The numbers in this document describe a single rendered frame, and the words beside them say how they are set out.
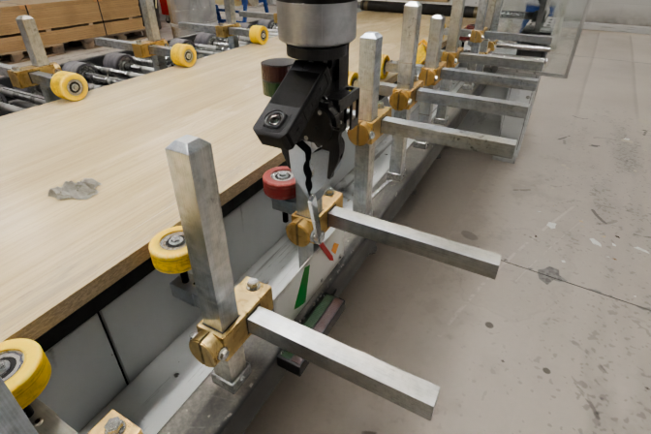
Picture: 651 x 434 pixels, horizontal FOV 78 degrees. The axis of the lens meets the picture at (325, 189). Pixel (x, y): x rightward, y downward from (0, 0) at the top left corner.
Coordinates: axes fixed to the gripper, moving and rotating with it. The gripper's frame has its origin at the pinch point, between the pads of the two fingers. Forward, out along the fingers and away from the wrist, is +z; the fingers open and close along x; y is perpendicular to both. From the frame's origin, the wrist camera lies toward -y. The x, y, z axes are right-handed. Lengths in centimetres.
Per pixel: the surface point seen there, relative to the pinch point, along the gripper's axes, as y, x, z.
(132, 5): 422, 575, 55
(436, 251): 14.6, -15.6, 14.5
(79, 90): 27, 95, 7
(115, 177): 0.3, 45.0, 9.6
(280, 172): 15.9, 16.4, 8.6
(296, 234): 7.7, 7.8, 15.0
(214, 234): -12.9, 6.0, 0.3
